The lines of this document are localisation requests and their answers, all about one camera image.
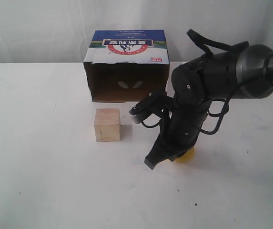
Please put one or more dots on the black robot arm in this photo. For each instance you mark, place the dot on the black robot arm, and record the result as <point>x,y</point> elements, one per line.
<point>247,74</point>

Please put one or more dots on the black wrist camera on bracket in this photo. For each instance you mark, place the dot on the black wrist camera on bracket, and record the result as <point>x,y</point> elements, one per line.
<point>153,104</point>

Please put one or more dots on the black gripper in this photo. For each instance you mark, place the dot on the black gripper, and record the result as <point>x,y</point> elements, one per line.
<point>189,109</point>

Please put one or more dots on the yellow ball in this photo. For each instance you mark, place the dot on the yellow ball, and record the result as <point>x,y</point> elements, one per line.
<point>187,156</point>

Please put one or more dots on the light wooden cube block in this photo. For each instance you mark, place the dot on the light wooden cube block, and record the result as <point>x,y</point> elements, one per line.
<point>107,125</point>

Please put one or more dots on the printed cardboard box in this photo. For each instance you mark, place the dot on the printed cardboard box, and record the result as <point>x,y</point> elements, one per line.
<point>126,65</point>

